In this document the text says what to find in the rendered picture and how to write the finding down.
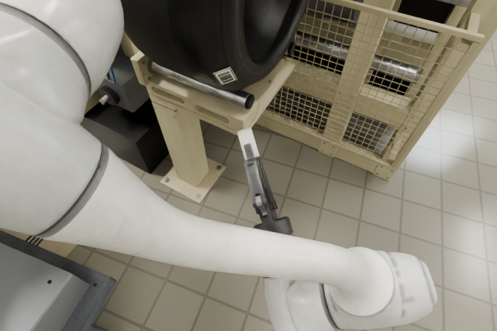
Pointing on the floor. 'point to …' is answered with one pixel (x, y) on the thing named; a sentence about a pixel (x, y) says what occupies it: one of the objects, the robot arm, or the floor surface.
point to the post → (182, 140)
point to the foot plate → (197, 193)
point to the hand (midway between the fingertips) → (248, 145)
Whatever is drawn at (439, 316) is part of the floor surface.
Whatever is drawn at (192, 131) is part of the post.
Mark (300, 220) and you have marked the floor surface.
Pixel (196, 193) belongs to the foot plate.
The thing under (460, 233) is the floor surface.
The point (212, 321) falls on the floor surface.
